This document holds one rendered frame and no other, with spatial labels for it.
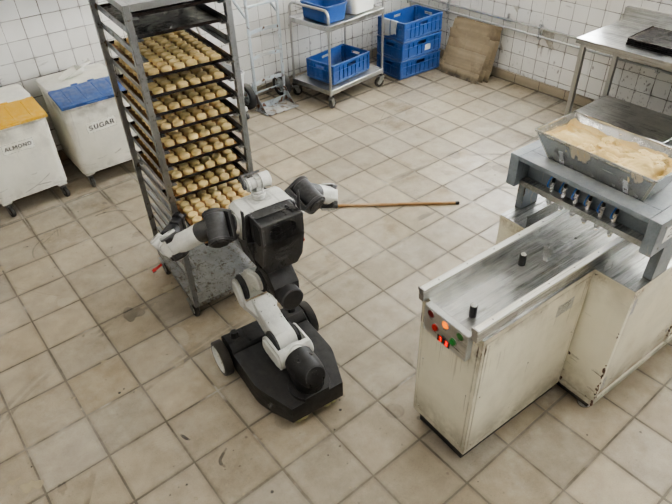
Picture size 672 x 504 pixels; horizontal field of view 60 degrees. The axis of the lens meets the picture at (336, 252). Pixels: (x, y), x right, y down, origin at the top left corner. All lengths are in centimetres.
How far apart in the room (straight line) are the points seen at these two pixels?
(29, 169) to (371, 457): 333
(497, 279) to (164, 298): 215
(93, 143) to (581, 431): 395
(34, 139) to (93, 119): 45
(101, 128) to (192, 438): 276
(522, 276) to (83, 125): 352
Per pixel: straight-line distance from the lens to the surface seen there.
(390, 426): 303
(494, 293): 249
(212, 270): 373
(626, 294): 271
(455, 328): 232
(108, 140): 505
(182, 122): 301
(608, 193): 260
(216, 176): 321
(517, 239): 271
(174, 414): 321
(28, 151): 489
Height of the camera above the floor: 248
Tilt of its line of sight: 38 degrees down
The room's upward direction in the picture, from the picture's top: 2 degrees counter-clockwise
